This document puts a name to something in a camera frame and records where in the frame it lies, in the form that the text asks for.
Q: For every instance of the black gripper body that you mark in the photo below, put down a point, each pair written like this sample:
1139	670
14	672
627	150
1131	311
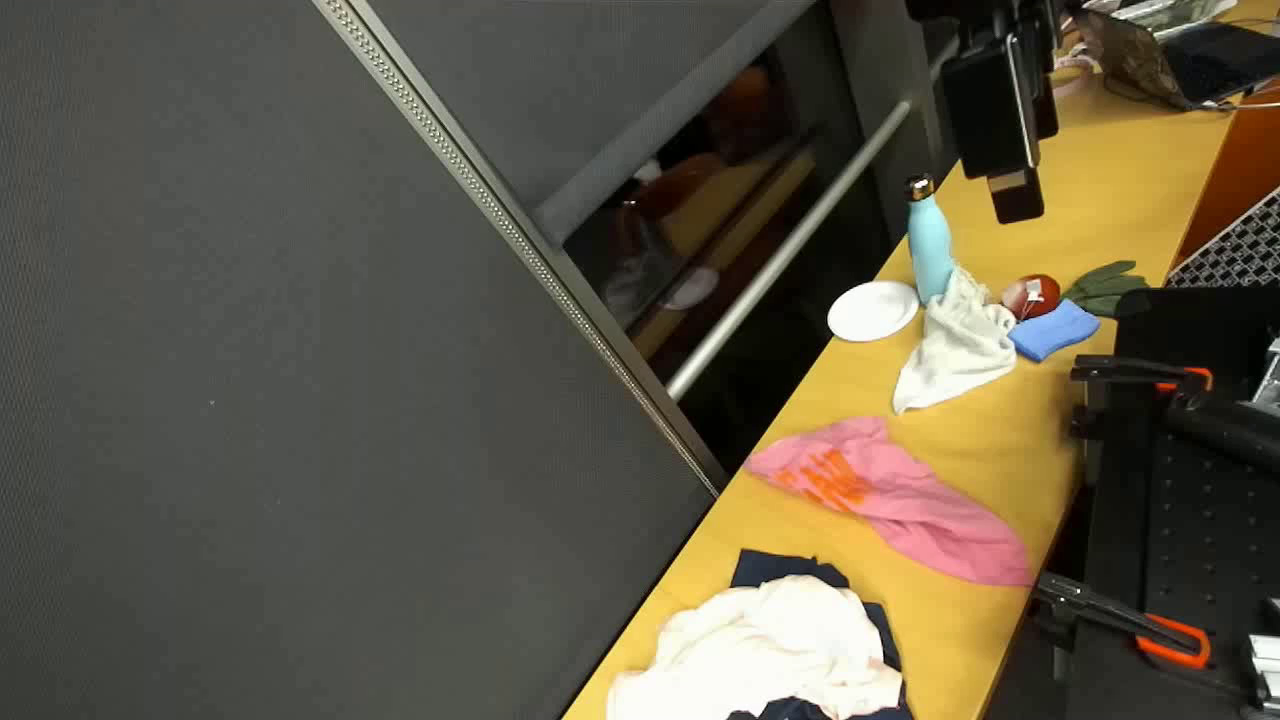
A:
984	100

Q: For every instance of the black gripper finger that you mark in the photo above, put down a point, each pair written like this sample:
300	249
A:
1016	196

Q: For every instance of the pink cloth orange print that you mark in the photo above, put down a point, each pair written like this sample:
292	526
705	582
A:
906	513

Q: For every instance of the white patterned cloth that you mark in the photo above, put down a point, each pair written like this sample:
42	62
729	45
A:
954	354

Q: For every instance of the navy blue cloth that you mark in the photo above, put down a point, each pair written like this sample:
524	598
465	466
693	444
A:
765	567

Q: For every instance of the red apple with tag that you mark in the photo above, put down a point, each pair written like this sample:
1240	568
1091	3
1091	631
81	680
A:
1037	295

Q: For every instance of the light blue water bottle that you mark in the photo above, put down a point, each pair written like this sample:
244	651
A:
928	252

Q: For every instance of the green glove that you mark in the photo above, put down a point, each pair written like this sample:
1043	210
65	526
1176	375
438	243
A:
1107	287

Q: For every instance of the brown patterned fabric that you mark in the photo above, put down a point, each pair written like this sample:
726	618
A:
1127	62

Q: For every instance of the white round plate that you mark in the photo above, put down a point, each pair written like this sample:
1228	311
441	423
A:
874	311

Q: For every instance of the checkered calibration board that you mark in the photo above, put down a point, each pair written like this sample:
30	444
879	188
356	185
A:
1240	252

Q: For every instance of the dark blue fabric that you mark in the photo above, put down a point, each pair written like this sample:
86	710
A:
1222	62

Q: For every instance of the metal handrail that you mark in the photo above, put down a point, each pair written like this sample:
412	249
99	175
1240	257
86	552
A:
786	252

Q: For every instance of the black cylindrical bar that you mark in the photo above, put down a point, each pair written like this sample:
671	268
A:
1227	427

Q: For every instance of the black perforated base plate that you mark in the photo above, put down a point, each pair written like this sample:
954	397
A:
1200	534

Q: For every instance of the metal window frame post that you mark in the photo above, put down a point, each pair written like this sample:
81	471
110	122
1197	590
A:
532	245

